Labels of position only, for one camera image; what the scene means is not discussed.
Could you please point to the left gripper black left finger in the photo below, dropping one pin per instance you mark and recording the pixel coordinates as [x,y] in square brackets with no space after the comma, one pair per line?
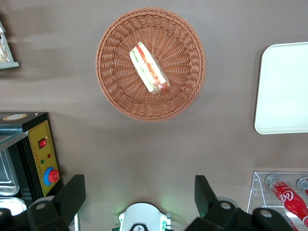
[69,199]

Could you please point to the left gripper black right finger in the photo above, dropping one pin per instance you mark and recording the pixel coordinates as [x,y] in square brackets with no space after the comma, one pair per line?
[207,199]

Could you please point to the triangle sandwich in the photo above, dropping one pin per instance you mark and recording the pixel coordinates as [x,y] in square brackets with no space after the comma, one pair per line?
[149,68]

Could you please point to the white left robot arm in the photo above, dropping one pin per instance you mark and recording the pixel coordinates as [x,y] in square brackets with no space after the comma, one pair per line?
[144,216]

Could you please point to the beige plastic tray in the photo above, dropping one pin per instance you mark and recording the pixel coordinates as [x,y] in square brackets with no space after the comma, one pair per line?
[284,89]

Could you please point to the round brown wicker basket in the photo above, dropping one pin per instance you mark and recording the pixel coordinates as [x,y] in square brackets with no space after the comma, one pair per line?
[115,72]

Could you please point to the tray of packaged snacks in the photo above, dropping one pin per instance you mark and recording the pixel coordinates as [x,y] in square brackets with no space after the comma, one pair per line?
[10,63]

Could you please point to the clear acrylic bottle rack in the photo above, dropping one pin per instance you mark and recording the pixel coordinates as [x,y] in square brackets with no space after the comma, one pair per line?
[260,192]

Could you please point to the steel warmer pan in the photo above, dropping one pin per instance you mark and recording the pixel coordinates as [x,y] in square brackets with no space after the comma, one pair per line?
[12,205]
[7,178]

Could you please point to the black food warmer cabinet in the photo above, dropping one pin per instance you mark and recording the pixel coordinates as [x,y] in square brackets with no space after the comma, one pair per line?
[36,144]

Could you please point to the red cola bottle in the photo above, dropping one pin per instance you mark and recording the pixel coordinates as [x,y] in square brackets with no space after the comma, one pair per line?
[288,199]
[303,185]

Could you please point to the clear bagged cracker snack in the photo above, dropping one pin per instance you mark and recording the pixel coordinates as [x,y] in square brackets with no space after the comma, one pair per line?
[4,51]

